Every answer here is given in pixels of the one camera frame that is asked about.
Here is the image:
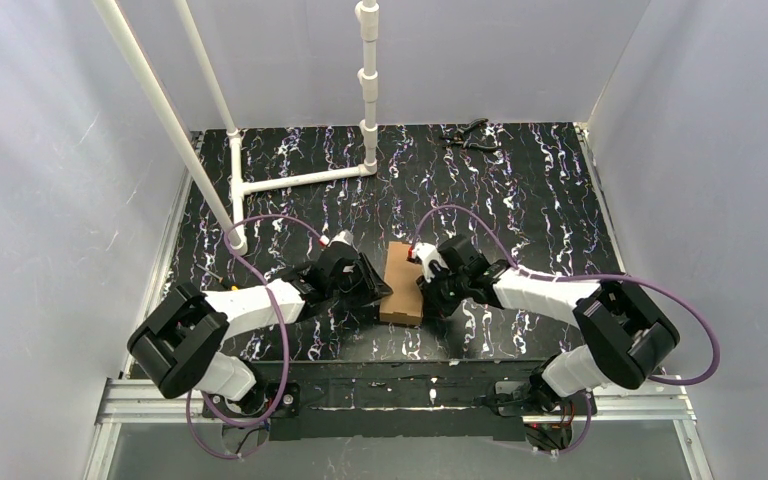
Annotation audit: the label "brown cardboard paper box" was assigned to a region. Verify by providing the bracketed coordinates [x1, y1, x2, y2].
[379, 241, 423, 327]

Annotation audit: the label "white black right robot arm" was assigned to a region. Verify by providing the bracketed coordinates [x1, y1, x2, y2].
[407, 235, 680, 408]

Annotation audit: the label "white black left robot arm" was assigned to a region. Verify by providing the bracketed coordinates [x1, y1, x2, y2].
[127, 240, 392, 401]

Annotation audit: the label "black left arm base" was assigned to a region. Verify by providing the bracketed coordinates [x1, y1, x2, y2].
[202, 382, 302, 422]

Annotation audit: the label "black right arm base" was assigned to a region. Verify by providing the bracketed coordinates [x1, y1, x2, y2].
[473, 374, 597, 456]

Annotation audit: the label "yellow black screwdriver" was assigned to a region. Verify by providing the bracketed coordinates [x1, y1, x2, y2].
[196, 265, 239, 291]

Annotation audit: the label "black pliers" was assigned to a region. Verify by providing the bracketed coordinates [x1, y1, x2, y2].
[439, 118, 500, 153]

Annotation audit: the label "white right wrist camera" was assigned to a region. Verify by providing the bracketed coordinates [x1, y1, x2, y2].
[408, 242, 449, 283]

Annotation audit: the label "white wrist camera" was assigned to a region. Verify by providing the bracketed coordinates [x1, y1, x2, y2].
[320, 230, 354, 249]
[408, 242, 449, 283]

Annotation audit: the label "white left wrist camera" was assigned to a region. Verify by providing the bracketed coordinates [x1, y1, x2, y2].
[320, 230, 354, 249]

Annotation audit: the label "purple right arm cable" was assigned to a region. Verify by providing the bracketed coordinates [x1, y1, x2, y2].
[412, 203, 722, 458]

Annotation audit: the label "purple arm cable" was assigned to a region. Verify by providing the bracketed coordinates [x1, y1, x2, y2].
[412, 203, 722, 458]
[185, 213, 329, 462]

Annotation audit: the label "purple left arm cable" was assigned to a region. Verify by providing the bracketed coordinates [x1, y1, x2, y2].
[185, 213, 329, 462]

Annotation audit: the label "white PVC pipe frame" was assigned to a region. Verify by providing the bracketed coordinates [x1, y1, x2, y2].
[92, 0, 383, 258]

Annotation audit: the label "aluminium rail frame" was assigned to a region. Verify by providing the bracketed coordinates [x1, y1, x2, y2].
[82, 165, 698, 480]

